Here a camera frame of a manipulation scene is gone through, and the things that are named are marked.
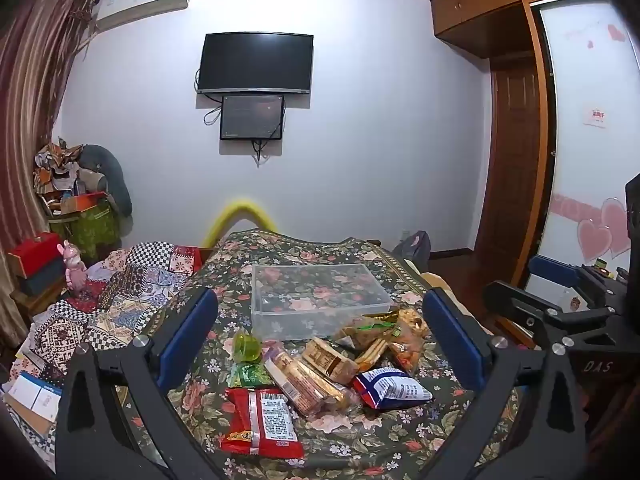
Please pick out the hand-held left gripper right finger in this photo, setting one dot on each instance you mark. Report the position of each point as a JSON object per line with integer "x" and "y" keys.
{"x": 451, "y": 339}

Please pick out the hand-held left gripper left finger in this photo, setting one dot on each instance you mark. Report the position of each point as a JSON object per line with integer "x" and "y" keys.
{"x": 191, "y": 329}

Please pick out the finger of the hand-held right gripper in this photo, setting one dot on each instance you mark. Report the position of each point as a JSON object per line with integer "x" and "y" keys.
{"x": 555, "y": 275}
{"x": 525, "y": 310}

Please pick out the blue white snack packet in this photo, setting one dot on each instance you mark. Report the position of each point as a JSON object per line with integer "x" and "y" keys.
{"x": 392, "y": 386}

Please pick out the small green snack packet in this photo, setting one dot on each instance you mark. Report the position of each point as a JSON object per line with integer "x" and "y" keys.
{"x": 252, "y": 374}

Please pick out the cream wafer packet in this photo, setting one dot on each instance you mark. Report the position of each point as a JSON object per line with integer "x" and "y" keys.
{"x": 372, "y": 352}

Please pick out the clear plastic storage box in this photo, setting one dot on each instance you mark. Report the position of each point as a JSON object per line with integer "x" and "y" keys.
{"x": 310, "y": 300}

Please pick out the brown cracker cube packet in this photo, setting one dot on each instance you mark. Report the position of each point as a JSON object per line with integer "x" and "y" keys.
{"x": 330, "y": 357}

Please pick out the long biscuit packet gold strip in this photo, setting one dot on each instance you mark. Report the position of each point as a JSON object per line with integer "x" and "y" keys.
{"x": 302, "y": 382}

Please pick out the green jelly cup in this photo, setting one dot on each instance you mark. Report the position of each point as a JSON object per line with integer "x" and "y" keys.
{"x": 246, "y": 347}

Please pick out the pink heart stickers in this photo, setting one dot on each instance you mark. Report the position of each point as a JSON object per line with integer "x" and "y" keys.
{"x": 605, "y": 232}

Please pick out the patchwork quilt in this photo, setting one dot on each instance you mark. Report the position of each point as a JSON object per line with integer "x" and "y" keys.
{"x": 120, "y": 295}

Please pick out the dark bag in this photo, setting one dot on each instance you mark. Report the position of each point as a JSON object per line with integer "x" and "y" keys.
{"x": 415, "y": 250}

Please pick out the brown wooden door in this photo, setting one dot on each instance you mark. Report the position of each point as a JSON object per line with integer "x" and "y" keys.
{"x": 512, "y": 170}

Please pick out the red snack packet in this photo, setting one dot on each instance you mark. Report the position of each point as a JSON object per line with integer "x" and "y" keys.
{"x": 262, "y": 422}

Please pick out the white sliding wardrobe door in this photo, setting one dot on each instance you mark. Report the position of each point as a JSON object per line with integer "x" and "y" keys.
{"x": 585, "y": 160}

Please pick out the yellow padded hoop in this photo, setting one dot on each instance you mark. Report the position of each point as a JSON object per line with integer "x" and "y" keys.
{"x": 235, "y": 210}

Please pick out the pink toy figure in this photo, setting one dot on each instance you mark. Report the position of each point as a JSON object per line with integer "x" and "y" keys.
{"x": 74, "y": 270}

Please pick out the dark grey box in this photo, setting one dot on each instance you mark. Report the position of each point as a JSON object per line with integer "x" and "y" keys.
{"x": 42, "y": 280}

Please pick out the red white door sticker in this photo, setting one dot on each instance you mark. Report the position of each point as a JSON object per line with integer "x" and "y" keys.
{"x": 595, "y": 116}

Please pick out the orange box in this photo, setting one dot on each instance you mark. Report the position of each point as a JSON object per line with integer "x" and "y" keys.
{"x": 80, "y": 202}

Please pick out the white blue paper box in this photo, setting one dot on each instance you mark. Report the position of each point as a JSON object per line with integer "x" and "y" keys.
{"x": 35, "y": 397}

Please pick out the grey long pillow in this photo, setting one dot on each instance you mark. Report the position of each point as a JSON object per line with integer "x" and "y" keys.
{"x": 112, "y": 175}

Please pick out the red box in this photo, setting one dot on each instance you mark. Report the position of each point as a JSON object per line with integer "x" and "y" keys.
{"x": 35, "y": 252}

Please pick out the brown cardboard sheet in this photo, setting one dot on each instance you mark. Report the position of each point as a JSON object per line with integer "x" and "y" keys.
{"x": 27, "y": 422}

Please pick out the pile of patterned cloth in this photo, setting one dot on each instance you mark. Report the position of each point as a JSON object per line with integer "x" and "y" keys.
{"x": 55, "y": 162}

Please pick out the wooden overhead cabinet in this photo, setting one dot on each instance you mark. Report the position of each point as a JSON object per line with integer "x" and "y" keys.
{"x": 492, "y": 10}

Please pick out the striped brown curtain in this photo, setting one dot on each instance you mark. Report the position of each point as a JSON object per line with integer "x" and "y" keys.
{"x": 35, "y": 100}

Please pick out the white air conditioner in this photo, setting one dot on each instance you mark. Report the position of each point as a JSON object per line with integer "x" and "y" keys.
{"x": 145, "y": 2}

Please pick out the small black wall monitor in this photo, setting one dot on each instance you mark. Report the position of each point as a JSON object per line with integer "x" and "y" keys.
{"x": 252, "y": 117}

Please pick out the black wall television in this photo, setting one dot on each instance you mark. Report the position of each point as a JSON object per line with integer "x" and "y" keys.
{"x": 256, "y": 62}

